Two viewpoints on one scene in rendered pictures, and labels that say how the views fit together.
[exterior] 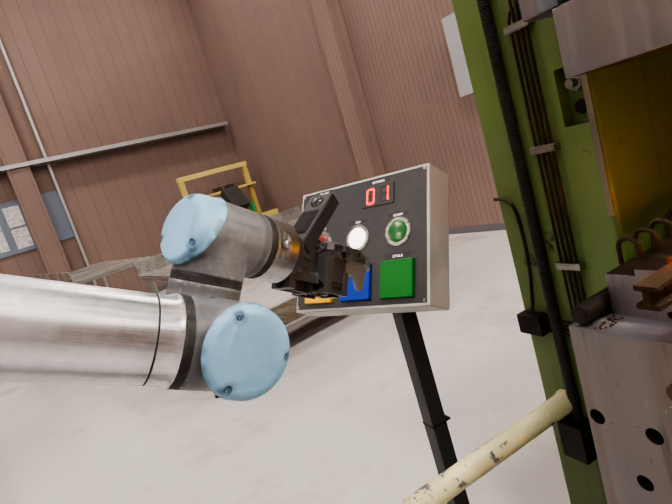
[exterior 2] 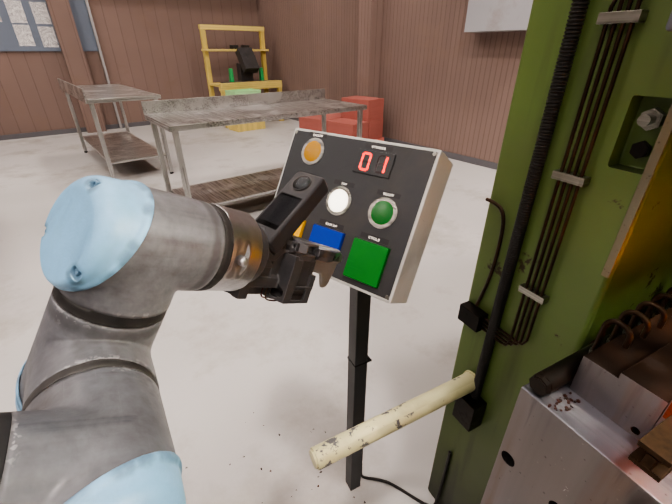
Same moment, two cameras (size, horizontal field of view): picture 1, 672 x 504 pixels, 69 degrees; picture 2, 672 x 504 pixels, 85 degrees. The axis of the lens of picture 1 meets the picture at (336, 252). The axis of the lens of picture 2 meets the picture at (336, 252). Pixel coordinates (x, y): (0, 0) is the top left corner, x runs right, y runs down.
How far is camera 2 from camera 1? 0.35 m
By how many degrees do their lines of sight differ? 19
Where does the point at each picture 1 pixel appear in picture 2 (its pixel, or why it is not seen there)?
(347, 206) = (338, 161)
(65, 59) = not seen: outside the picture
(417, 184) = (420, 170)
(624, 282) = (601, 375)
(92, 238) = (114, 57)
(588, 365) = (523, 425)
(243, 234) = (174, 257)
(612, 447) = (508, 483)
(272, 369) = not seen: outside the picture
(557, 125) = (599, 160)
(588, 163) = (611, 216)
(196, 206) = (93, 211)
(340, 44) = not seen: outside the picture
